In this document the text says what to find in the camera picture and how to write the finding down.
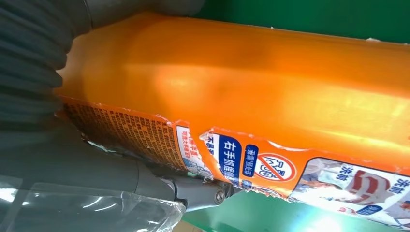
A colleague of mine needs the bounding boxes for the clear plastic film wrap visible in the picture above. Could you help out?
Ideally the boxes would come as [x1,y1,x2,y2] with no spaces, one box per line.
[0,174,187,232]

